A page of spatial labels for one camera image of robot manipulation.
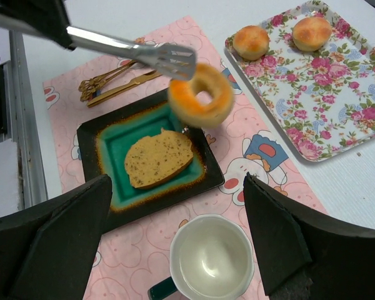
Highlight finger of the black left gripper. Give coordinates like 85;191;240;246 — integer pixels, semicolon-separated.
0;0;75;50

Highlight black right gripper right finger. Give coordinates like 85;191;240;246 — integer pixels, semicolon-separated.
244;175;375;299

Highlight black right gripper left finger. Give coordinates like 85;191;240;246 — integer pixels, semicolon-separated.
0;174;112;299

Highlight seeded bread slice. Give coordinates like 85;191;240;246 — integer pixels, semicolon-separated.
124;129;194;189

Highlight metal serving tongs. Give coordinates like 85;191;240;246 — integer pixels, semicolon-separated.
0;9;198;81

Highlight orange glazed donut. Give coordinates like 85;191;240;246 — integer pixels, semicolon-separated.
167;62;234;128

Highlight gold fork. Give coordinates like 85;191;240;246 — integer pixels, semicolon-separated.
78;60;137;102

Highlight green white mug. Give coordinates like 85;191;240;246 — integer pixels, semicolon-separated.
148;214;254;299

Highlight gold knife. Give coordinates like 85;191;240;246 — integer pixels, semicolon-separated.
87;71;162;108

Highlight black teal square plate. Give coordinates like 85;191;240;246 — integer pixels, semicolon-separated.
77;89;224;233

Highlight floral rectangular tray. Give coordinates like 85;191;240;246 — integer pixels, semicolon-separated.
225;1;375;161

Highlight round bun front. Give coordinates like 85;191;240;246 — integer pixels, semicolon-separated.
232;25;270;61

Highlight round bun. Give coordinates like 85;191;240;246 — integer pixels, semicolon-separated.
292;17;332;52
232;25;270;61

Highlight round bun rear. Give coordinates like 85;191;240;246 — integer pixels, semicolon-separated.
292;17;332;52

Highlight aluminium table rail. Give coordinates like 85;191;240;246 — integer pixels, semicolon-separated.
9;31;48;209

